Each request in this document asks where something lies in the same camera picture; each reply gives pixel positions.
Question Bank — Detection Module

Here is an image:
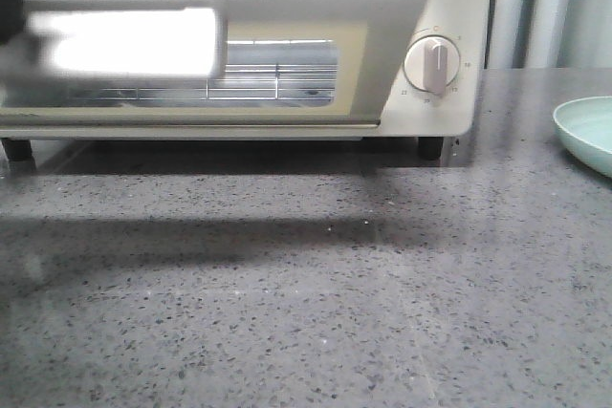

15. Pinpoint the grey curtain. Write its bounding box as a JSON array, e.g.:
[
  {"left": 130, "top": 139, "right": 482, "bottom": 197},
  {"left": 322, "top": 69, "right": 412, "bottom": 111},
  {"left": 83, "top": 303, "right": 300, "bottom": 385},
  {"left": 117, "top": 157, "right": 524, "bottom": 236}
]
[{"left": 485, "top": 0, "right": 611, "bottom": 69}]

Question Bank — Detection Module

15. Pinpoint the lower timer knob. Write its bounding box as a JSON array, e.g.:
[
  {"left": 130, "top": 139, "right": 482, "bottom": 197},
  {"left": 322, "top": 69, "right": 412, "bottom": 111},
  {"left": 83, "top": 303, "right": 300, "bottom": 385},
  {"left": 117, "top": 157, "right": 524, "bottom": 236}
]
[{"left": 404, "top": 35, "right": 460, "bottom": 97}]

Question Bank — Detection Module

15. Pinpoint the black left oven foot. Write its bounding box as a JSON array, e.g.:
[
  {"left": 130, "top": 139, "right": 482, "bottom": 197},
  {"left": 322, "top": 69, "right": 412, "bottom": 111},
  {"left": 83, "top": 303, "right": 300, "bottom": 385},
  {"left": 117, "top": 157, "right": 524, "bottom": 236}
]
[{"left": 1, "top": 138, "right": 33, "bottom": 161}]

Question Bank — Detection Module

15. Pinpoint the black right oven foot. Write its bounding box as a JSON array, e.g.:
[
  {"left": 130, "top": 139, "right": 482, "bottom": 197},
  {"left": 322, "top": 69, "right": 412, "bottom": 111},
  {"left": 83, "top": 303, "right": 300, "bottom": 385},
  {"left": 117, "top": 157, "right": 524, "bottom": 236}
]
[{"left": 417, "top": 137, "right": 444, "bottom": 161}]

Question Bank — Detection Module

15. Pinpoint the glass oven door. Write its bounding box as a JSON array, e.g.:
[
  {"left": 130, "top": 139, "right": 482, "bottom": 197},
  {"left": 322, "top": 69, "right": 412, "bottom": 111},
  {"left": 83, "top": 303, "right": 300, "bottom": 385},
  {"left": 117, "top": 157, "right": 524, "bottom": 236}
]
[{"left": 1, "top": 0, "right": 427, "bottom": 137}]

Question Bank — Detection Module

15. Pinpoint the wire oven rack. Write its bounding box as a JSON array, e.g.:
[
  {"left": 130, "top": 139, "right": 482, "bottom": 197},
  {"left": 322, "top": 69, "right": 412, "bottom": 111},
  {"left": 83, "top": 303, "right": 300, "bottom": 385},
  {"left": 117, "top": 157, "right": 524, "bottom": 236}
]
[{"left": 66, "top": 39, "right": 339, "bottom": 108}]

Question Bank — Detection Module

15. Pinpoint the black oven foot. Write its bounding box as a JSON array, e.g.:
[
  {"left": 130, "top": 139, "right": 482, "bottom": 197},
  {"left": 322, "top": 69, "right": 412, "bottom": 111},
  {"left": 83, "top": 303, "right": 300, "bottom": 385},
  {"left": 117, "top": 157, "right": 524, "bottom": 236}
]
[
  {"left": 417, "top": 137, "right": 444, "bottom": 161},
  {"left": 1, "top": 138, "right": 33, "bottom": 161}
]

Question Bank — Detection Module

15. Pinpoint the white Toshiba toaster oven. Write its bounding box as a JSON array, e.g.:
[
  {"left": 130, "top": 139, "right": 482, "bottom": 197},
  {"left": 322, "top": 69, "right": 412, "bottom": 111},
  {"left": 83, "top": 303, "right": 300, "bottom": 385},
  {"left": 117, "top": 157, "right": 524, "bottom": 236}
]
[{"left": 1, "top": 0, "right": 490, "bottom": 143}]

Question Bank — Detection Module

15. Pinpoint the light green plate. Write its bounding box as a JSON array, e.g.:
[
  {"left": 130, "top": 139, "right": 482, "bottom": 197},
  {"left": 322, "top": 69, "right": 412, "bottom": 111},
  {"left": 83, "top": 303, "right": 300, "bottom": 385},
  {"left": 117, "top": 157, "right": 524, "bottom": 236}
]
[{"left": 553, "top": 96, "right": 611, "bottom": 178}]

